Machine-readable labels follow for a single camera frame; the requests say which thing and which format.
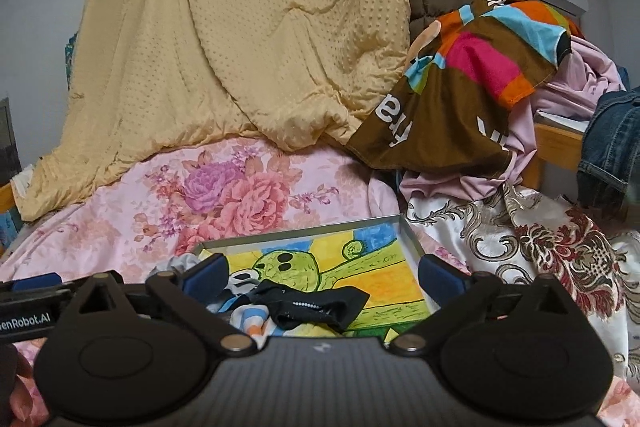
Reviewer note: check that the grey tray with drawing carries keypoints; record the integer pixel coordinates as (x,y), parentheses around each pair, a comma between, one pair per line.
(378,256)

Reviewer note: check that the brown multicoloured towel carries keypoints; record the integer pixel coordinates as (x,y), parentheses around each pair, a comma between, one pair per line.
(449,113)

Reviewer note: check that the blue jeans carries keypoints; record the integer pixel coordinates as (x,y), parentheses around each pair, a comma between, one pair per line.
(608,172)

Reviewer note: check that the grey face mask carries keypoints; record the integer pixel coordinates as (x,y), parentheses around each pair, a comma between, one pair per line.
(178,266)

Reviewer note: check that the striped pastel sock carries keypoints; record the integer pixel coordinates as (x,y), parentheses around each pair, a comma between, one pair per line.
(250,319)

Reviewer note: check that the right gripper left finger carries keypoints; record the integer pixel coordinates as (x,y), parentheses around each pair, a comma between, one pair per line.
(185,297)

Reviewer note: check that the white ornate patterned fabric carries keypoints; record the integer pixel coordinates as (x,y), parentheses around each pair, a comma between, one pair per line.
(518,234)

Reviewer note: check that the grey door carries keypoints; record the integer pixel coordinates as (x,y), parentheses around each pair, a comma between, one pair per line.
(10,163)

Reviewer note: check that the person's left hand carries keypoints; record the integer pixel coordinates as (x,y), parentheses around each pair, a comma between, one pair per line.
(16,401)

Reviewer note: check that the yellow dotted quilt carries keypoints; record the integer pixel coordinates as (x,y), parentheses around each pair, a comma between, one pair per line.
(152,75)

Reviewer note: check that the black and blue sock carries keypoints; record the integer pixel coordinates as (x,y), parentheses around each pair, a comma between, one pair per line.
(289,308)

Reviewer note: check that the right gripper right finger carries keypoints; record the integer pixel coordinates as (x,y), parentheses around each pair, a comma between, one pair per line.
(462,299)

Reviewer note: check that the pink floral bed sheet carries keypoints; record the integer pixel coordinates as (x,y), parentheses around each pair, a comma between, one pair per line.
(167,205)

